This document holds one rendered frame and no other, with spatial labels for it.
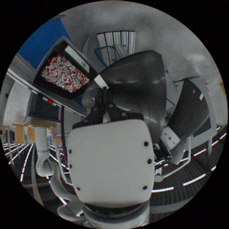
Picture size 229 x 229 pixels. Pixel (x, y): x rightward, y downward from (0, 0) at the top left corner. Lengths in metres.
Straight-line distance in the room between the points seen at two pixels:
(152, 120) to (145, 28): 1.16
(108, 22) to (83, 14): 0.30
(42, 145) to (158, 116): 0.68
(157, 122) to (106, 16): 1.06
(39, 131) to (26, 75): 0.42
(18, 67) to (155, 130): 0.49
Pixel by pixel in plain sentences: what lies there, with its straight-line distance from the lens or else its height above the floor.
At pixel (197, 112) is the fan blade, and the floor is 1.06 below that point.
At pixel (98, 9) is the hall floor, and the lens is 1.06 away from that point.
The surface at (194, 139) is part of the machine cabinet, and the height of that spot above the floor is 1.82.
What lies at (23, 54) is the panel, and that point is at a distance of 0.44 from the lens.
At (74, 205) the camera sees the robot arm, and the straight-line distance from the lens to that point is 0.56.
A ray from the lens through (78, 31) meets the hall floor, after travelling 1.09.
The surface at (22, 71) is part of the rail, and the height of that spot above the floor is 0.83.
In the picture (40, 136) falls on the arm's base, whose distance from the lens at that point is 0.65.
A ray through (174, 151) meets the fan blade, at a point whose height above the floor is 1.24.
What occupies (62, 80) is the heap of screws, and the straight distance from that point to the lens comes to 0.31.
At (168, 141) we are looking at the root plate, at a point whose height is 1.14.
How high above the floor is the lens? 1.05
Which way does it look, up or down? 14 degrees down
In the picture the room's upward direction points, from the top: 171 degrees clockwise
